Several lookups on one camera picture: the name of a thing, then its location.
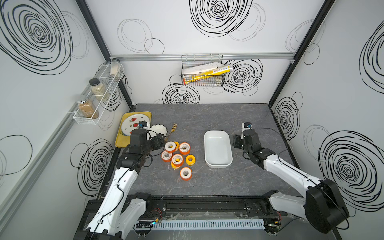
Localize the orange tape roll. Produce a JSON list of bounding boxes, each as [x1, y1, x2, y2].
[[179, 143, 191, 155], [180, 167, 193, 181], [165, 141, 177, 153], [171, 154, 184, 166], [161, 151, 173, 163]]

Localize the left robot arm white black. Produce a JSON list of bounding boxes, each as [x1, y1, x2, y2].
[[74, 125, 167, 240]]

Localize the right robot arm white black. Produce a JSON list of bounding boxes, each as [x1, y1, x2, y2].
[[233, 128, 350, 234]]

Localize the white plastic storage box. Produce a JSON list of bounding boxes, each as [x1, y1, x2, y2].
[[204, 130, 233, 168]]

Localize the yellow tape spool behind top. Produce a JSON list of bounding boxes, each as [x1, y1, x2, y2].
[[174, 141, 180, 151]]

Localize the yellow tape spool under centre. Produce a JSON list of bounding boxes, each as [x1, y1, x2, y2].
[[171, 162, 180, 170]]

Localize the yellow tape spool right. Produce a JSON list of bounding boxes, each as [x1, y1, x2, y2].
[[186, 155, 196, 166]]

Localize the orange tape roll bottom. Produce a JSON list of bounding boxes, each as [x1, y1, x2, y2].
[[180, 167, 193, 181]]

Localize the yellow white foil box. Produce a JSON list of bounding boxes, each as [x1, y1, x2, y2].
[[182, 62, 233, 87]]

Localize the yellow plastic tray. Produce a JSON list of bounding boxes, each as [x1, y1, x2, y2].
[[115, 112, 152, 148]]

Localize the white scalloped bowl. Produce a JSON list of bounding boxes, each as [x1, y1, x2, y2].
[[149, 125, 168, 137]]

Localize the watermelon pattern plate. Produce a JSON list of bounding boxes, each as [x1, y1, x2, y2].
[[121, 114, 150, 136]]

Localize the gold fork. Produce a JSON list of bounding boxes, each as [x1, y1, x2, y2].
[[165, 123, 178, 142]]

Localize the spice jar brown contents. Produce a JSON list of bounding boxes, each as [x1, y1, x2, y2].
[[76, 95, 99, 119]]

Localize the spice jar black lid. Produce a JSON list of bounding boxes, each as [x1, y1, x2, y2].
[[89, 78, 110, 102]]

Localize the spice jar far clear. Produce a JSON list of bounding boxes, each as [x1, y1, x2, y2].
[[110, 58, 121, 76]]

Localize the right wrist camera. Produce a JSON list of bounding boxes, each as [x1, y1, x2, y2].
[[241, 122, 252, 140]]

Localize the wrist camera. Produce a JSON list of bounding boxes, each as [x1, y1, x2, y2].
[[241, 122, 252, 140], [138, 121, 151, 129]]

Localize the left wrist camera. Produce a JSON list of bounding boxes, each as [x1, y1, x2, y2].
[[138, 121, 151, 129]]

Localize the white wire spice rack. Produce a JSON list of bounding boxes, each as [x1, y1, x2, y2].
[[73, 62, 125, 131]]

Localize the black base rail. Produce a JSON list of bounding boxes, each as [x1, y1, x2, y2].
[[74, 192, 299, 237]]

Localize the white slotted cable duct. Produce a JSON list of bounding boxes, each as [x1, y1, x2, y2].
[[134, 219, 265, 231]]

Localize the black wire wall basket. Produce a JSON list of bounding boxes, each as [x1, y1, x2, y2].
[[181, 54, 223, 87]]

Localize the aluminium wall rail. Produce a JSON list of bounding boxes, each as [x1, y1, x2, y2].
[[110, 52, 295, 62]]

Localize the black corner frame post left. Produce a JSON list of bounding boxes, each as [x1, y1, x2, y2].
[[76, 0, 136, 112]]

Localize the black corner frame post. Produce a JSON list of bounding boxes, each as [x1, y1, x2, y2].
[[268, 0, 336, 108], [76, 0, 136, 112]]

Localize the black corner frame post right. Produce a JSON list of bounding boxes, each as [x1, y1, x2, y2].
[[268, 0, 336, 108]]

